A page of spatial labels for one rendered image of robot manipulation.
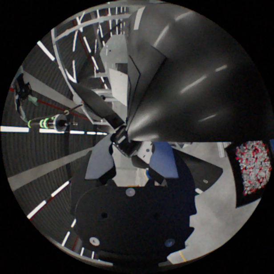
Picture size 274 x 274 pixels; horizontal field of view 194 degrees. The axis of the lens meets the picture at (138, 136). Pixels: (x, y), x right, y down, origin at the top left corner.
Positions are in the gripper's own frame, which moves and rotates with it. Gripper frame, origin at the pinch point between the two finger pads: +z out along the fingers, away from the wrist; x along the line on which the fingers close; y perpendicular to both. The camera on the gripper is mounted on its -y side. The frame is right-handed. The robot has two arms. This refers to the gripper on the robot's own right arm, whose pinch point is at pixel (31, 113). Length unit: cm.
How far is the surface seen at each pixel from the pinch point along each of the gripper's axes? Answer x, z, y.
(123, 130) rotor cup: 0.6, 11.5, 45.8
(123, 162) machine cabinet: 145, 739, 6
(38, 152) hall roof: 11, 262, -433
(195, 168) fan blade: -14, 7, 68
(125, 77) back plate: 33, 4, 42
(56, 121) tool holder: -1.4, 5.2, 21.0
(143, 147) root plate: -4, 16, 54
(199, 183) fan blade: -19, 9, 70
